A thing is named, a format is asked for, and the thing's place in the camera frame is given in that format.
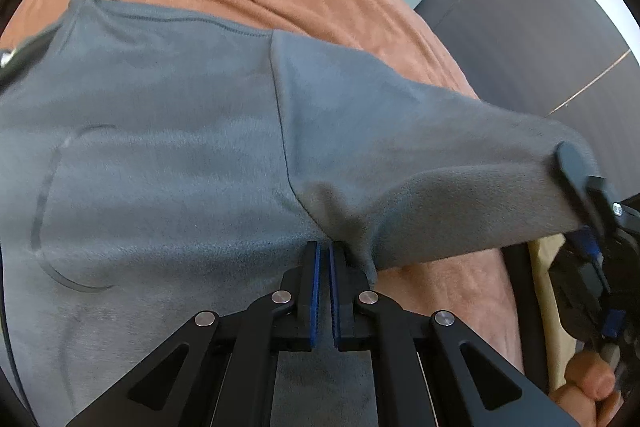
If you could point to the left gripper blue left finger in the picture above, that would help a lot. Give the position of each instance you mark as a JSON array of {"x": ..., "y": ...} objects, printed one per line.
[{"x": 298, "y": 329}]

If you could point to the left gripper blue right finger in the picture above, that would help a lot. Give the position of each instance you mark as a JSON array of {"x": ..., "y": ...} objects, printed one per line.
[{"x": 350, "y": 329}]

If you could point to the grey t-shirt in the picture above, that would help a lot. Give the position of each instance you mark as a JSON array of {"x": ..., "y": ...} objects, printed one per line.
[{"x": 158, "y": 162}]

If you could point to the right hand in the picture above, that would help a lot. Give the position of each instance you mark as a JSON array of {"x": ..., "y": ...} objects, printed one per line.
[{"x": 589, "y": 394}]

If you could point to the folded black garment under mustard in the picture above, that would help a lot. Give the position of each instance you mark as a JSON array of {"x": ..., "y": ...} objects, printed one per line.
[{"x": 516, "y": 258}]

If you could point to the orange-brown bed blanket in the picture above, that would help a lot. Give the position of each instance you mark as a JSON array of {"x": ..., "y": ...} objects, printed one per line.
[{"x": 475, "y": 286}]

